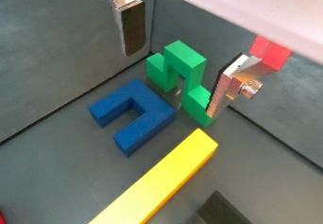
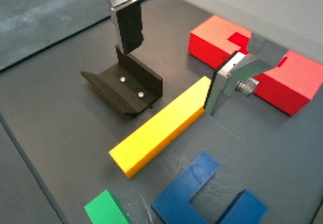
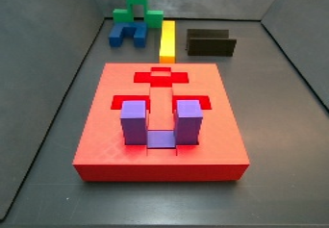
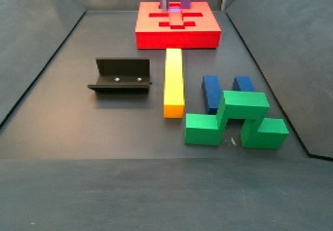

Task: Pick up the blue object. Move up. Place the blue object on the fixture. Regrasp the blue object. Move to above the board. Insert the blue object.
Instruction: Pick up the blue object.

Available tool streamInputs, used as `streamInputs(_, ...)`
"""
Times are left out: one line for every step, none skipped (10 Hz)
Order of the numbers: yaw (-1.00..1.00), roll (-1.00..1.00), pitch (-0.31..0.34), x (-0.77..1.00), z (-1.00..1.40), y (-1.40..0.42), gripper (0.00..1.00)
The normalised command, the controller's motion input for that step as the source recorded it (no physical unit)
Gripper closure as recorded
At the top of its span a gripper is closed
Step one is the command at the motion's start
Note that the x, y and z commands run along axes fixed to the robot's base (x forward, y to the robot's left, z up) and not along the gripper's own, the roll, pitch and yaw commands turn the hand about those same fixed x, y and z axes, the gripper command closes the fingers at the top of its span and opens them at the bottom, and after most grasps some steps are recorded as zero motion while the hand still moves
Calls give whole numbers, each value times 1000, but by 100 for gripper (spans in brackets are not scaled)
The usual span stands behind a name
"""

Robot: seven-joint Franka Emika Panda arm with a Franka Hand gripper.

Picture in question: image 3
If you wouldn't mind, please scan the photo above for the purple U-shaped block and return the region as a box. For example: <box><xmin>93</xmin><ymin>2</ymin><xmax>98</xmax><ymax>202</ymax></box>
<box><xmin>121</xmin><ymin>100</ymin><xmax>204</xmax><ymax>149</ymax></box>

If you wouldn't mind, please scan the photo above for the yellow long bar block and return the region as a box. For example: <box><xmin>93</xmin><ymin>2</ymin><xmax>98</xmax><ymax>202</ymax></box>
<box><xmin>159</xmin><ymin>20</ymin><xmax>177</xmax><ymax>63</ymax></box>

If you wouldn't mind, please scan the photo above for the blue U-shaped block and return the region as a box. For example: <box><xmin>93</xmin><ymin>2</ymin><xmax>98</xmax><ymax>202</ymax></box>
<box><xmin>109</xmin><ymin>22</ymin><xmax>149</xmax><ymax>48</ymax></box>

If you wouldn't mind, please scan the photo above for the green stepped block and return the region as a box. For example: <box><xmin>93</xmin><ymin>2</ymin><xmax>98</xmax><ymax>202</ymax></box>
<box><xmin>114</xmin><ymin>0</ymin><xmax>163</xmax><ymax>29</ymax></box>

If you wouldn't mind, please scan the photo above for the red fixture base block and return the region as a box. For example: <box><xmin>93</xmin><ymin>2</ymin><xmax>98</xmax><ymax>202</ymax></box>
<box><xmin>74</xmin><ymin>63</ymin><xmax>249</xmax><ymax>182</ymax></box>

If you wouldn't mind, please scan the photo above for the black angled fixture bracket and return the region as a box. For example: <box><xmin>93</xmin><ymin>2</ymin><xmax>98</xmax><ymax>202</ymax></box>
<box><xmin>186</xmin><ymin>29</ymin><xmax>237</xmax><ymax>57</ymax></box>

